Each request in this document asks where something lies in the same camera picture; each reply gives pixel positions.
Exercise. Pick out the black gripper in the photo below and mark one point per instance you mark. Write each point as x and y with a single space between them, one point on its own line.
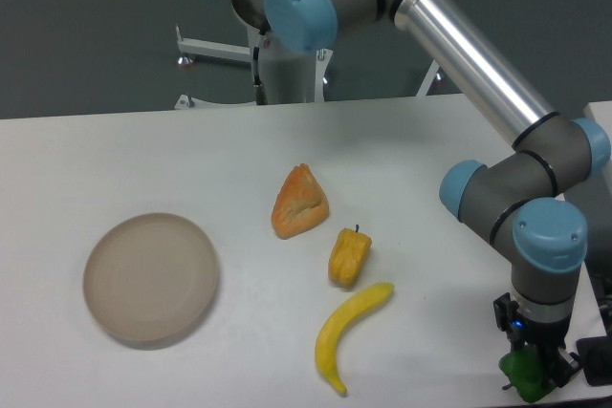
542 326

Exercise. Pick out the green toy pepper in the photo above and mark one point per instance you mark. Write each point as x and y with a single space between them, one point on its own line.
525 373

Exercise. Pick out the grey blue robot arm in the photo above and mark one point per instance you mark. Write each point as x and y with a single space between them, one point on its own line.
514 205

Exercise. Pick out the yellow toy pepper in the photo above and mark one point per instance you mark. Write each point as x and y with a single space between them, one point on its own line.
348 256

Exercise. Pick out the black device at table edge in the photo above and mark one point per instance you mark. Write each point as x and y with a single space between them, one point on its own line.
595 357

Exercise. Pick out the yellow toy banana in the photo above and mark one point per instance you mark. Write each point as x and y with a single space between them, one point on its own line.
349 313

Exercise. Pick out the white side table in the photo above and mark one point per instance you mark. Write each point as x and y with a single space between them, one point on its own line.
601 113

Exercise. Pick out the orange toy bread slice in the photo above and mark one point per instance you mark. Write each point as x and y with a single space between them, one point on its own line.
300 205

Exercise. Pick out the beige round plate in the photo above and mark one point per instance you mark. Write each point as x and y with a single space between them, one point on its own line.
150 280

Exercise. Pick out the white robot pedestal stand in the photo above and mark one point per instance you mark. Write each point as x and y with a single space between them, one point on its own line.
368 60

